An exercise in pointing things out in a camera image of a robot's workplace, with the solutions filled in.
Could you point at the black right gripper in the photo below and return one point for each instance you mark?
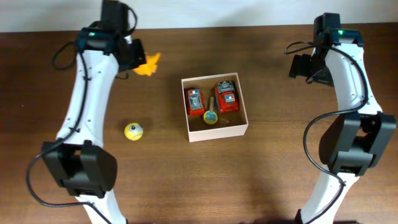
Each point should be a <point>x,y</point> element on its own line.
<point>298,67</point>

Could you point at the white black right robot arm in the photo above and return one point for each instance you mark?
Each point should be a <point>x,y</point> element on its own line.
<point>358,137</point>

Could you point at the red toy fire truck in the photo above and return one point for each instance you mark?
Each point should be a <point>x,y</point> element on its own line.
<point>226,98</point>

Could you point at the red toy truck grey front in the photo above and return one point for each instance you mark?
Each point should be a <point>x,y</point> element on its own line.
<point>194,102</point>

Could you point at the yellow minion ball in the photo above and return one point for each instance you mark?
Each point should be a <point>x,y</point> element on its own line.
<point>133,131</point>

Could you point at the wooden rattle drum toy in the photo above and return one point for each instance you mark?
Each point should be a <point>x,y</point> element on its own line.
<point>210,117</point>

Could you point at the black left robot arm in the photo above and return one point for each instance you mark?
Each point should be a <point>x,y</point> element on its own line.
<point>76,159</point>

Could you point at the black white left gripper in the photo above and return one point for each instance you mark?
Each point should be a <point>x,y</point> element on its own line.
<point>142,58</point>

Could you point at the pink cardboard box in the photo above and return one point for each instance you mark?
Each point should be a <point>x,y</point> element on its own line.
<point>230,124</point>

